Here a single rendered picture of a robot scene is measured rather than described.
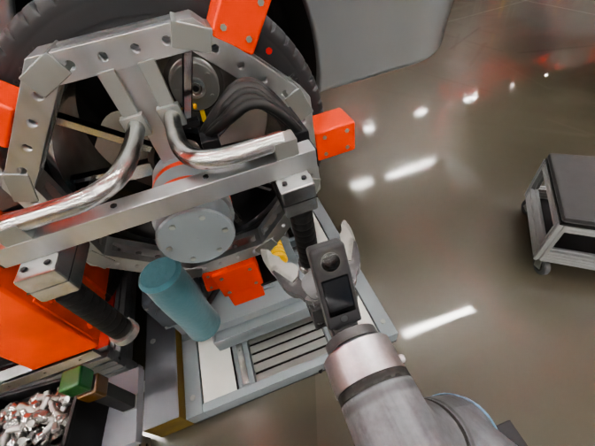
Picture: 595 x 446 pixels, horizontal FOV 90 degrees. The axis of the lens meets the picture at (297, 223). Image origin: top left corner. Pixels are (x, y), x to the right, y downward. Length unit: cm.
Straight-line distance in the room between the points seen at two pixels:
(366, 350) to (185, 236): 33
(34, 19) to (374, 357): 65
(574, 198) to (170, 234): 135
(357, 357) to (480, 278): 120
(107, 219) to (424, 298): 122
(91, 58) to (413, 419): 59
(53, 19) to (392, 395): 67
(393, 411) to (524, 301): 122
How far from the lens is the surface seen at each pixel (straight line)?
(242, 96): 44
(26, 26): 65
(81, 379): 76
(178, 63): 111
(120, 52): 54
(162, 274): 67
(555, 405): 140
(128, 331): 60
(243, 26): 54
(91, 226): 45
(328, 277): 38
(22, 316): 84
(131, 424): 92
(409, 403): 37
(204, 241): 54
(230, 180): 40
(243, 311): 116
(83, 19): 62
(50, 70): 56
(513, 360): 140
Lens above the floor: 121
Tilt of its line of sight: 47 degrees down
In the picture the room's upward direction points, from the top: 12 degrees counter-clockwise
